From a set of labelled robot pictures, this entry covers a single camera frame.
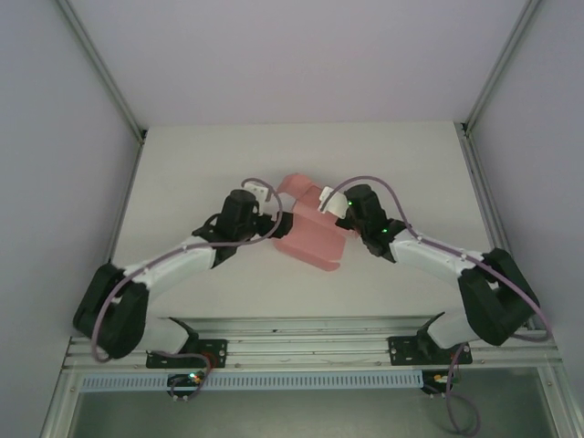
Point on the aluminium table side rail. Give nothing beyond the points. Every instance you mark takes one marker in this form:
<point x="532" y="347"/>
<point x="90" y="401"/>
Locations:
<point x="479" y="182"/>
<point x="128" y="191"/>

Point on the grey metal lower shelf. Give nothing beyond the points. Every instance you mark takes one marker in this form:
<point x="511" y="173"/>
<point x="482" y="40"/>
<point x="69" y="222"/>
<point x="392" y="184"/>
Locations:
<point x="296" y="415"/>

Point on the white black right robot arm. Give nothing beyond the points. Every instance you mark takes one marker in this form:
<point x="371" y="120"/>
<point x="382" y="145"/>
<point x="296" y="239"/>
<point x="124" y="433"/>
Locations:
<point x="429" y="255"/>

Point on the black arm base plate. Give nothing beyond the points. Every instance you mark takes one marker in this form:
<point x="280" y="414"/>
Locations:
<point x="210" y="353"/>
<point x="403" y="351"/>

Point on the aluminium mounting rail base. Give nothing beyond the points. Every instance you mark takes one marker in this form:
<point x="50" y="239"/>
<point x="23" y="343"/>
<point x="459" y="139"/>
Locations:
<point x="296" y="342"/>

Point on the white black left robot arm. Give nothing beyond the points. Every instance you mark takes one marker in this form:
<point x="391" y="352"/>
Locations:
<point x="159" y="269"/>

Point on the small circuit board with LEDs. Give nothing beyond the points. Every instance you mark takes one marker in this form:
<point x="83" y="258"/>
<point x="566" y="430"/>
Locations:
<point x="184" y="381"/>
<point x="438" y="381"/>

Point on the aluminium frame post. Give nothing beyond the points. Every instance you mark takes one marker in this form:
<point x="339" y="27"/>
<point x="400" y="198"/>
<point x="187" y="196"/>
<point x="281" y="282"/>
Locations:
<point x="497" y="73"/>
<point x="102" y="73"/>

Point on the pink paper box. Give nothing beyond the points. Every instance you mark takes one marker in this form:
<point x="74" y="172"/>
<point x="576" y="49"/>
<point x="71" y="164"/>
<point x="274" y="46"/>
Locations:
<point x="315" y="246"/>

